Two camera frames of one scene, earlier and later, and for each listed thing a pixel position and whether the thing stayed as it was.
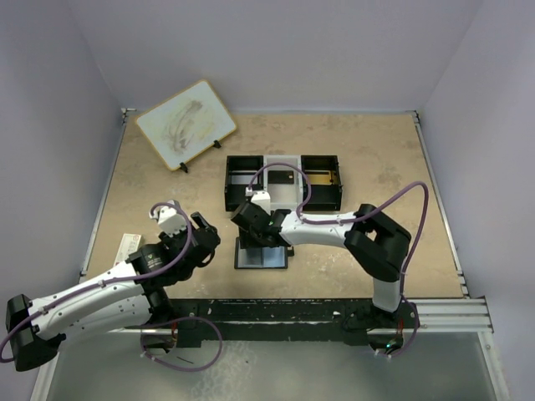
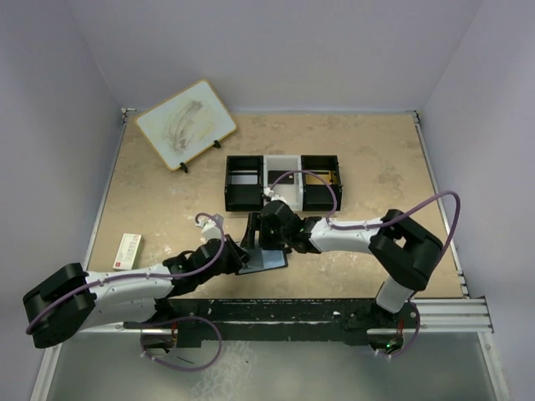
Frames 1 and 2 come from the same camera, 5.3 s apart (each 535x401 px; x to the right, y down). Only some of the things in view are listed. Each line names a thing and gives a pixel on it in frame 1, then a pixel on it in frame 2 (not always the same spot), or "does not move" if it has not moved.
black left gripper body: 202,239 -> 236,256
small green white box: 129,245 does not move
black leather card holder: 275,257 does not move
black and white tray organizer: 287,185 does not move
